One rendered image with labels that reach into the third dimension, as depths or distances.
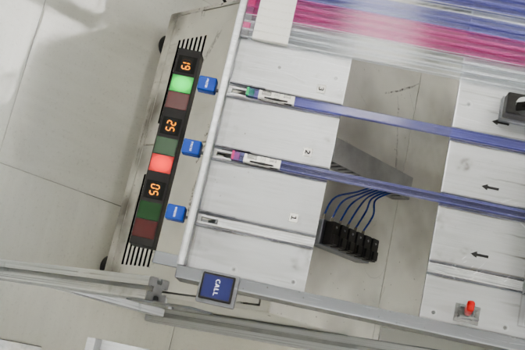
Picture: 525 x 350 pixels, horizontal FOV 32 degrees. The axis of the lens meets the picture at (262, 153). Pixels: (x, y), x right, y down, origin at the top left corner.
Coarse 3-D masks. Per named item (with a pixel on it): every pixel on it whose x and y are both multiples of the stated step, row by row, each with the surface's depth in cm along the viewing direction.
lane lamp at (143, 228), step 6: (138, 222) 145; (144, 222) 145; (150, 222) 145; (156, 222) 144; (138, 228) 144; (144, 228) 144; (150, 228) 144; (132, 234) 144; (138, 234) 144; (144, 234) 144; (150, 234) 144
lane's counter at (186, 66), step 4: (180, 56) 152; (184, 56) 152; (188, 56) 152; (180, 60) 152; (184, 60) 151; (188, 60) 151; (192, 60) 151; (196, 60) 151; (180, 64) 151; (184, 64) 151; (188, 64) 151; (192, 64) 151; (176, 68) 151; (180, 68) 151; (184, 68) 151; (188, 68) 151; (192, 68) 151; (184, 72) 151; (188, 72) 151; (192, 72) 151
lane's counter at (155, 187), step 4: (148, 180) 146; (152, 180) 146; (148, 184) 146; (152, 184) 146; (156, 184) 146; (160, 184) 146; (164, 184) 146; (148, 188) 146; (152, 188) 146; (156, 188) 146; (160, 188) 146; (164, 188) 146; (144, 192) 146; (148, 192) 146; (152, 192) 146; (156, 192) 146; (160, 192) 146; (144, 196) 146; (148, 196) 146; (152, 196) 146; (156, 196) 146; (160, 196) 146; (160, 200) 145
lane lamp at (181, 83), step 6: (174, 78) 151; (180, 78) 151; (186, 78) 151; (192, 78) 151; (174, 84) 150; (180, 84) 150; (186, 84) 150; (174, 90) 150; (180, 90) 150; (186, 90) 150
